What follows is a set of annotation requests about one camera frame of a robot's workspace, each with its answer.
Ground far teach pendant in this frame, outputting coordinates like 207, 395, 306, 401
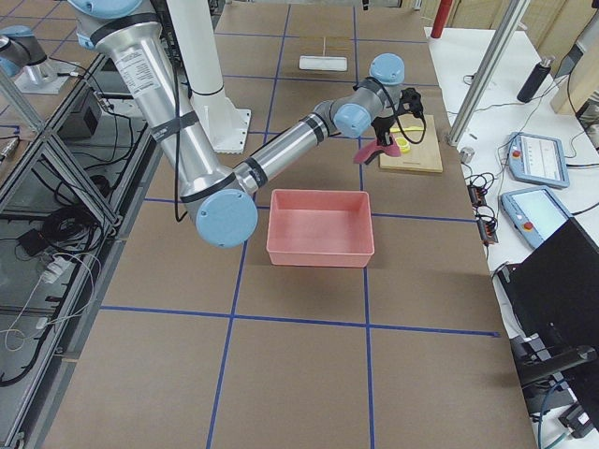
507, 132, 570, 189

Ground near teach pendant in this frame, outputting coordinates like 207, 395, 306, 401
500, 186, 573, 249

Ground black monitor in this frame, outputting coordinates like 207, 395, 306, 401
504, 218, 598, 426

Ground white rectangular tray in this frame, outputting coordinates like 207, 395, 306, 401
299, 55, 348, 72

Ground teach pendant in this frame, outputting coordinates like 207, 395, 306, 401
507, 132, 570, 189
500, 186, 573, 249

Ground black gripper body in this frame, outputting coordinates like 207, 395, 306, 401
373, 116, 396, 137

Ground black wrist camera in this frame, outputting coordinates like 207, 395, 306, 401
402, 88, 424, 119

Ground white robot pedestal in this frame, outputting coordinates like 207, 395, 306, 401
167, 0, 251, 154

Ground black bottle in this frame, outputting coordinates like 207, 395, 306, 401
517, 55, 555, 103

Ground aluminium frame post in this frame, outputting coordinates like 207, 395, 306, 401
446, 0, 531, 148

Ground red cylinder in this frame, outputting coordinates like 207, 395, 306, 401
431, 0, 453, 38

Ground yellow plastic knife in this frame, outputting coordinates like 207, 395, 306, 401
390, 126, 424, 134

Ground bamboo cutting board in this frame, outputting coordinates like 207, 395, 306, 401
378, 114, 443, 173

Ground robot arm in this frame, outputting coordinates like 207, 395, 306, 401
1, 25, 69, 95
71, 1, 405, 248

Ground pink plastic bin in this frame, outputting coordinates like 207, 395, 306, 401
266, 189, 375, 268

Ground lemon slice toy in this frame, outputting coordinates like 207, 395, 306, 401
394, 137, 411, 154

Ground magenta wiping cloth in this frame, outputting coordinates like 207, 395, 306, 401
353, 141, 402, 165

